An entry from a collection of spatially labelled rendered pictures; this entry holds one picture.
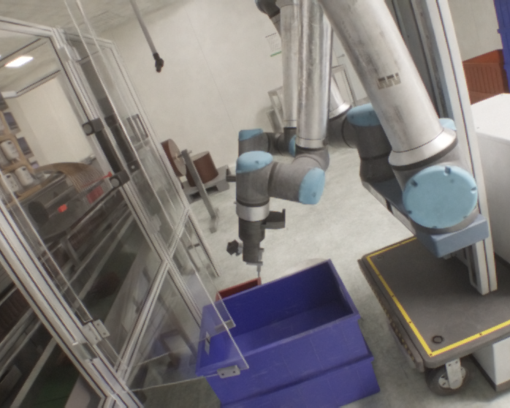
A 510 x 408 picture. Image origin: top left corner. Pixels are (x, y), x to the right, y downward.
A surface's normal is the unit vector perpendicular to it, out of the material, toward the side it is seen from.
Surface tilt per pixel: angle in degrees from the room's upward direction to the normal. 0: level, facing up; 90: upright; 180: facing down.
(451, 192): 95
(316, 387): 90
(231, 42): 90
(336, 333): 90
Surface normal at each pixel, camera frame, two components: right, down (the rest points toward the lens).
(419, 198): -0.29, 0.51
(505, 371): 0.05, 0.33
